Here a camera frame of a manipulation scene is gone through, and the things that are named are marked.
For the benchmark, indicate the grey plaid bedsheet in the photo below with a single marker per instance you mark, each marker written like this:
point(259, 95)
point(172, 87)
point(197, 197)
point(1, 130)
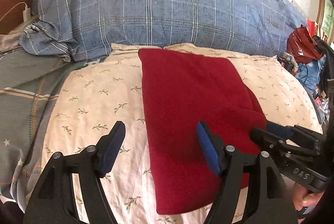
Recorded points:
point(29, 89)

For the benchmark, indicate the red plastic bag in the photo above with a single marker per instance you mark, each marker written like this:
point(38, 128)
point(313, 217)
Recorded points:
point(302, 47)

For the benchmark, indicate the red knit garment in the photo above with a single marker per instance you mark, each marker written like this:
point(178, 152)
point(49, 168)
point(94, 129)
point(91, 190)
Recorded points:
point(179, 90)

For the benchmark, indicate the person's right hand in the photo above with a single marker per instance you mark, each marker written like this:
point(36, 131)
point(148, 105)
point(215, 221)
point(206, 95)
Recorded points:
point(301, 197)

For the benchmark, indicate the bamboo painting wooden frame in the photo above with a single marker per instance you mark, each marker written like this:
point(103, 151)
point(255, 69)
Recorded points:
point(324, 21)

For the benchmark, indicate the blue cloth pile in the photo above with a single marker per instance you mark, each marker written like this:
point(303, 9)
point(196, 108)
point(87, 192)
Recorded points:
point(309, 74)

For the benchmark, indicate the blue plaid pillow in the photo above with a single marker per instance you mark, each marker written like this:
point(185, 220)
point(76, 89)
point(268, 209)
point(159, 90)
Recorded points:
point(86, 29)

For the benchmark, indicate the cream leaf-print pillow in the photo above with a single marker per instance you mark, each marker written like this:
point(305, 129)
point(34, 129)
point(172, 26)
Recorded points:
point(95, 97)

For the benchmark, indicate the black bag with straps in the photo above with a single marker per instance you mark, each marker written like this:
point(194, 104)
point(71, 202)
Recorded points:
point(323, 92)

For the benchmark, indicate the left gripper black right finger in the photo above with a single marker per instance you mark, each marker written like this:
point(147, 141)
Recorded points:
point(266, 200)

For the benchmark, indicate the white charger with cable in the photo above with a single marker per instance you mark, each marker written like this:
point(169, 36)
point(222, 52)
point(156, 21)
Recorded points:
point(26, 12)

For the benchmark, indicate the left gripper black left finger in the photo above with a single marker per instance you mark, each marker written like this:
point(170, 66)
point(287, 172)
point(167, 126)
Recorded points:
point(53, 199)

